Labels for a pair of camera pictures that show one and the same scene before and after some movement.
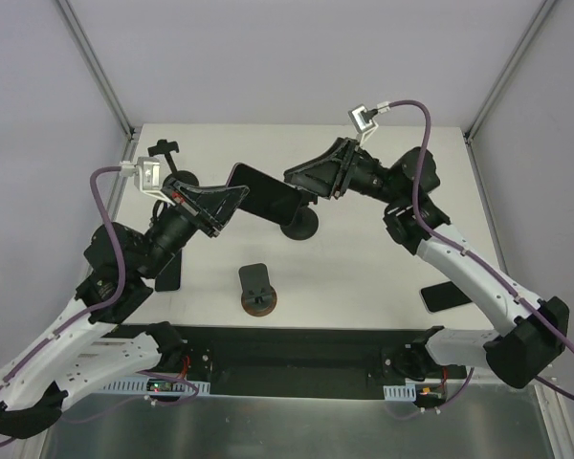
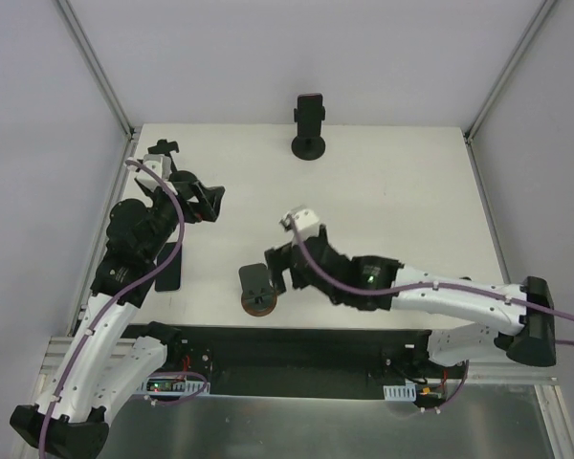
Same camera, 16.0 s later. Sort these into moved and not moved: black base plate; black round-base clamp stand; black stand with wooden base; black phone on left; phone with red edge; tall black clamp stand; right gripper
Moved: phone with red edge; black round-base clamp stand; right gripper
Not moved: tall black clamp stand; black stand with wooden base; black base plate; black phone on left
